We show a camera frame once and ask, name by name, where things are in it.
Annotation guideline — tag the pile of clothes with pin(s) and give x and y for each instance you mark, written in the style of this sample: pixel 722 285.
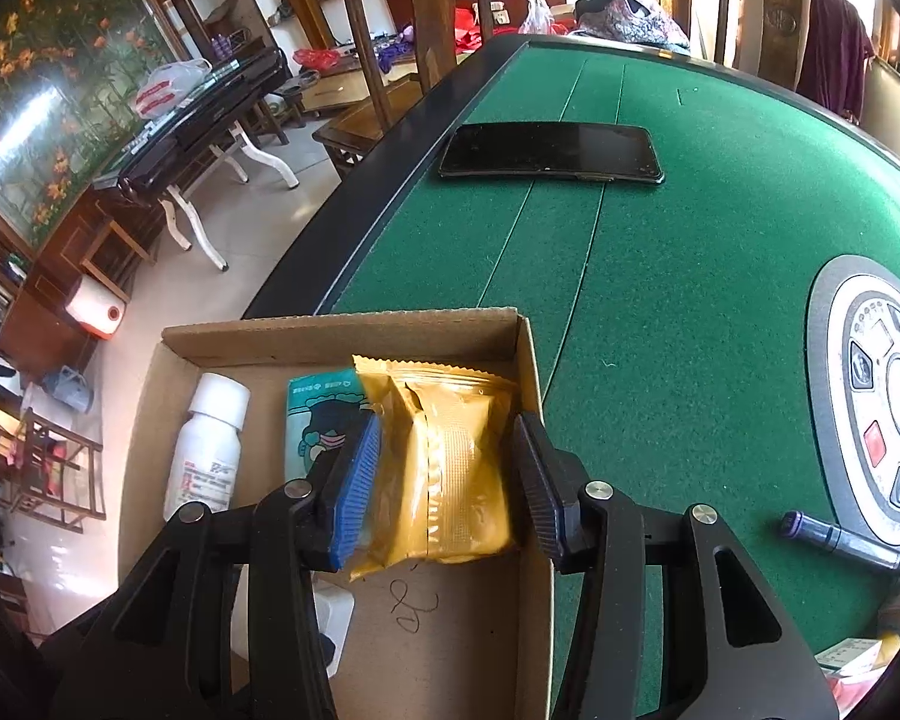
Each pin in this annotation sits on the pile of clothes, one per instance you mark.
pixel 630 19

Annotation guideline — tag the clear plastic bag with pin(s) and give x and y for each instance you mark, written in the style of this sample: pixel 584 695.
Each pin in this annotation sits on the clear plastic bag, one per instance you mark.
pixel 538 13

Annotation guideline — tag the cardboard box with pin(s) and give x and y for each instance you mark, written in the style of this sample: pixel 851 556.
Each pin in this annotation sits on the cardboard box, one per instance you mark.
pixel 450 637

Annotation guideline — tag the white and orange heater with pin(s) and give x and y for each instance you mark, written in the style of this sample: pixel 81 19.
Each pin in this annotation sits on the white and orange heater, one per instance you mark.
pixel 94 307

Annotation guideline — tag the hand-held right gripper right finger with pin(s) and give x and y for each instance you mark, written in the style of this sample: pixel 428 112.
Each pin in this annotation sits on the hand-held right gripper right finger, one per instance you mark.
pixel 540 480

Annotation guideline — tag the white charger plug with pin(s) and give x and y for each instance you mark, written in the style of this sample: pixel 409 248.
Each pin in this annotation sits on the white charger plug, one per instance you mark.
pixel 336 615

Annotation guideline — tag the floral wall painting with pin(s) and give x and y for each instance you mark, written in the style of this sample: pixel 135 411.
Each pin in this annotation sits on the floral wall painting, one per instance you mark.
pixel 60 75

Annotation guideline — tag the wooden side cabinet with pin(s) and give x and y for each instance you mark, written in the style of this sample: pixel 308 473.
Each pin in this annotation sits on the wooden side cabinet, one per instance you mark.
pixel 45 337

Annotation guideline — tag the white plastic bag red print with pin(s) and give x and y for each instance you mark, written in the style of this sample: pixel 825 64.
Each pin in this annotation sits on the white plastic bag red print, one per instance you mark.
pixel 169 86

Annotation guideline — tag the black smartphone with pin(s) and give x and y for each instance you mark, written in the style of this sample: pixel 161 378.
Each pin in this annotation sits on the black smartphone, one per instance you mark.
pixel 547 150

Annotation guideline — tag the round table control panel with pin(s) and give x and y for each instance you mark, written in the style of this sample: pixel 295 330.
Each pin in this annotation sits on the round table control panel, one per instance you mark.
pixel 870 405

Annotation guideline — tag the maroon garment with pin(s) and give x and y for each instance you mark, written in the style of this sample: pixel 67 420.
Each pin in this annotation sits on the maroon garment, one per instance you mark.
pixel 832 52

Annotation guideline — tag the small wooden stool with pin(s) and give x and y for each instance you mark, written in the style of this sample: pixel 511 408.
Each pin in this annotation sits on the small wooden stool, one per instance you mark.
pixel 21 465

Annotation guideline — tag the yellow snack packet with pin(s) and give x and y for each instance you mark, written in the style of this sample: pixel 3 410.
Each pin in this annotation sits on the yellow snack packet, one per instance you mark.
pixel 450 465

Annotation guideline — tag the wooden chair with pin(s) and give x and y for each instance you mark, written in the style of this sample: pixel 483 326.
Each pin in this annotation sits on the wooden chair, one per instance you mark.
pixel 784 22
pixel 427 7

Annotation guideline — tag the purple marker pen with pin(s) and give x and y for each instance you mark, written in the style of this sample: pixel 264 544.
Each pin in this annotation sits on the purple marker pen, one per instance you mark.
pixel 840 538

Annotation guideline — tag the teal face mask packet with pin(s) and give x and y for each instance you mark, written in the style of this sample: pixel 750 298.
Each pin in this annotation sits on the teal face mask packet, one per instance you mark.
pixel 315 412

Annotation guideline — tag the white plastic bottle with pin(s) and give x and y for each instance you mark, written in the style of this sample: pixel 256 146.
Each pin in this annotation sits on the white plastic bottle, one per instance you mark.
pixel 206 450

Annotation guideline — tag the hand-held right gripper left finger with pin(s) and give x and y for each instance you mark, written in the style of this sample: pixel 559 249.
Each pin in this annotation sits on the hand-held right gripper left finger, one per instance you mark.
pixel 356 487

